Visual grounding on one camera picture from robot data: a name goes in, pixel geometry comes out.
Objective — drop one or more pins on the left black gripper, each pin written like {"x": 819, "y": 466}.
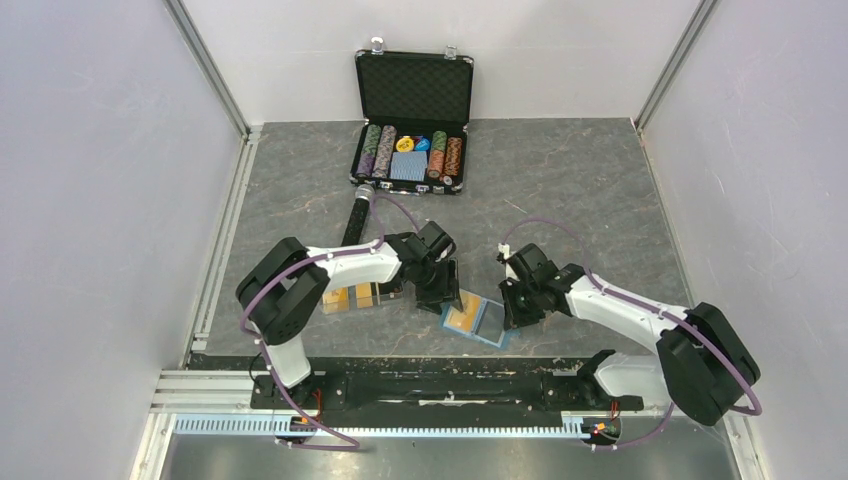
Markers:
{"x": 447, "y": 292}

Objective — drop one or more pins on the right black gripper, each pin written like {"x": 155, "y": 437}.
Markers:
{"x": 513, "y": 318}

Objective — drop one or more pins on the light blue card holder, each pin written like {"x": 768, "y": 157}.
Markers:
{"x": 488, "y": 328}

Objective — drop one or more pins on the gold VIP credit card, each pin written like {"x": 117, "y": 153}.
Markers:
{"x": 462, "y": 314}

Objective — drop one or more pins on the clear box with gold cards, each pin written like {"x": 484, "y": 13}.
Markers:
{"x": 361, "y": 296}

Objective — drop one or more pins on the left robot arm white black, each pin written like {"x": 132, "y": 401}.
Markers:
{"x": 279, "y": 295}

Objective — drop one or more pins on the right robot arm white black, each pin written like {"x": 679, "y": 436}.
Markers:
{"x": 697, "y": 361}

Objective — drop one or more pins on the blue playing card deck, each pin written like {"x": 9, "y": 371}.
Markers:
{"x": 409, "y": 166}

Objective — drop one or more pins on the black microphone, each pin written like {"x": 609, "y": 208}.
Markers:
{"x": 358, "y": 216}

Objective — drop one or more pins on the blue round chip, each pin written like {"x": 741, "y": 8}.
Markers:
{"x": 422, "y": 144}

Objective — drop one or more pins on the brown orange chip stack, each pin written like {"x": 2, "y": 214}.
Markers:
{"x": 453, "y": 154}

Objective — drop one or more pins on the yellow dealer chip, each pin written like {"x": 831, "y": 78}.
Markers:
{"x": 405, "y": 144}

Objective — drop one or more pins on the green orange chip stack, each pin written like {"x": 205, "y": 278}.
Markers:
{"x": 437, "y": 155}

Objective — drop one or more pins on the pink grey chip stack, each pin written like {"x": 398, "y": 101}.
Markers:
{"x": 384, "y": 152}

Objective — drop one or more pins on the green purple chip stack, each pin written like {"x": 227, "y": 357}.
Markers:
{"x": 367, "y": 157}

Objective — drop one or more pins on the black poker chip case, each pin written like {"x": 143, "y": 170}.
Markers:
{"x": 418, "y": 93}

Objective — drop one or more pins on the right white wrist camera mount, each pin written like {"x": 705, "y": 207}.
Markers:
{"x": 504, "y": 254}

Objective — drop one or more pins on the white slotted cable duct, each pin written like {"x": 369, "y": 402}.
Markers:
{"x": 292, "y": 426}

